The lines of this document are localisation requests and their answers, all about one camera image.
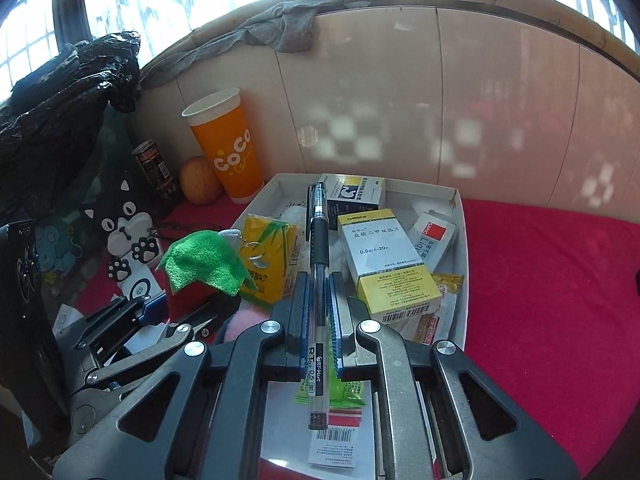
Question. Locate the orange fruit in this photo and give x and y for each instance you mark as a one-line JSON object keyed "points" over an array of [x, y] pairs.
{"points": [[199, 182]]}

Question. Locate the cat print bag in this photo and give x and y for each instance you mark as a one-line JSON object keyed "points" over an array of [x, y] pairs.
{"points": [[106, 212]]}

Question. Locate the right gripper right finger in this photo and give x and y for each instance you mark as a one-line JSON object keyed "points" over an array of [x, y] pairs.
{"points": [[436, 414]]}

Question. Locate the grey liquid sealant box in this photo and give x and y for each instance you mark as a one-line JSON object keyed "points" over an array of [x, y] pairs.
{"points": [[432, 235]]}

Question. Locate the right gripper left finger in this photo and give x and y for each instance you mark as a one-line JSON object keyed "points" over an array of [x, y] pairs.
{"points": [[197, 415]]}

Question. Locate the yellow bamboo tissue pack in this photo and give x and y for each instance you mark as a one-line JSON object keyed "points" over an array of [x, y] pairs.
{"points": [[269, 252]]}

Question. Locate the red cloth table mat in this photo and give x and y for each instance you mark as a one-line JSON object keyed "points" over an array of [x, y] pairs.
{"points": [[554, 322]]}

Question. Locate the green wet wipe packet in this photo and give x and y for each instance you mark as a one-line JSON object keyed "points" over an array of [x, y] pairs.
{"points": [[342, 394]]}

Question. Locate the red chili plush keychain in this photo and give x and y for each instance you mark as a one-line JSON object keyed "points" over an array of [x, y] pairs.
{"points": [[203, 265]]}

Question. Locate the white yellow medicine box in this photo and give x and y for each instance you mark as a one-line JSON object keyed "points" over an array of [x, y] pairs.
{"points": [[389, 275]]}

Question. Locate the pink plush pig toy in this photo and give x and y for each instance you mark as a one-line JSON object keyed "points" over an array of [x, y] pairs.
{"points": [[242, 320]]}

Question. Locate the white plush dog toy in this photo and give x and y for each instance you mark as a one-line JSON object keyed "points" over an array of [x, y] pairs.
{"points": [[296, 215]]}

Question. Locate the grey rag on sill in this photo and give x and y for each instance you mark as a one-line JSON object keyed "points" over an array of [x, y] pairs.
{"points": [[287, 27]]}

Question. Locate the orange coco paper cup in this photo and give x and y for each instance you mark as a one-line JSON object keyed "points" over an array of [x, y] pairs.
{"points": [[219, 125]]}

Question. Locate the black pen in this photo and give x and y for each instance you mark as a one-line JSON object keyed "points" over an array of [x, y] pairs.
{"points": [[318, 237]]}

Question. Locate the dark drink can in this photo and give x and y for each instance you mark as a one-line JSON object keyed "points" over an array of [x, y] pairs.
{"points": [[155, 170]]}

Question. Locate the white cardboard tray box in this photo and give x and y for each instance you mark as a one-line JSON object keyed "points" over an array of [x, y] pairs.
{"points": [[359, 334]]}

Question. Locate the small white red box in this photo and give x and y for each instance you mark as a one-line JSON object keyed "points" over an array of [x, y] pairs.
{"points": [[336, 446]]}

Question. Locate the blue white medicine box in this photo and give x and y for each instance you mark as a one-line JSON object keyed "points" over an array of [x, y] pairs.
{"points": [[347, 194]]}

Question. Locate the black plastic bag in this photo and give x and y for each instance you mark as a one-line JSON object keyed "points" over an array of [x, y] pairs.
{"points": [[52, 119]]}

